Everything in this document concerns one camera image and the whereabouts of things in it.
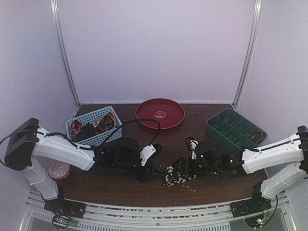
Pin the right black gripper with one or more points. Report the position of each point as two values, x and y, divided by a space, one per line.
186 164

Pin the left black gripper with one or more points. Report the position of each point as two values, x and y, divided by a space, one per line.
146 176

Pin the black white floral tie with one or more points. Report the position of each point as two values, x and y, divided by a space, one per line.
173 176

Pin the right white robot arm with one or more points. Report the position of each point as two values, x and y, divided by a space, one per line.
293 151

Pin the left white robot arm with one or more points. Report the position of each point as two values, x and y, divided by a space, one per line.
30 141

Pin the pile of ties in basket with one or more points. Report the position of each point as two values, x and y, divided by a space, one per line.
103 124

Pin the light blue plastic basket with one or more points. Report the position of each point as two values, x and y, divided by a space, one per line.
91 117

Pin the dark green divided organizer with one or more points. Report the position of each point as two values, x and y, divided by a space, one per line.
231 131

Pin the rubber bands in organizer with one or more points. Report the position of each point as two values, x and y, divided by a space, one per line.
258 137

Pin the round red tray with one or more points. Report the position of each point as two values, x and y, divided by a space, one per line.
167 112

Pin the small patterned pink bowl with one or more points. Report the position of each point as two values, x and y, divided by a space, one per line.
58 170

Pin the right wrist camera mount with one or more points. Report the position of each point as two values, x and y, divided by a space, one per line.
191 145

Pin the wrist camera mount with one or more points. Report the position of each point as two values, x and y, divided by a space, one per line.
191 145
149 151

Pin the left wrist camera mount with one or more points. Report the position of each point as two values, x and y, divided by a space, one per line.
149 151

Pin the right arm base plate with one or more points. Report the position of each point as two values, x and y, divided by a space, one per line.
253 210

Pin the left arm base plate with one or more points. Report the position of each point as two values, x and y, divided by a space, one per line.
63 211

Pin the right aluminium corner post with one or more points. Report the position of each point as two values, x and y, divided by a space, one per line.
252 42

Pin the aluminium corner post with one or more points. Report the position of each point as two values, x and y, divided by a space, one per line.
57 22
252 42

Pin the left aluminium corner post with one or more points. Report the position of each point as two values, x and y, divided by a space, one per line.
57 22

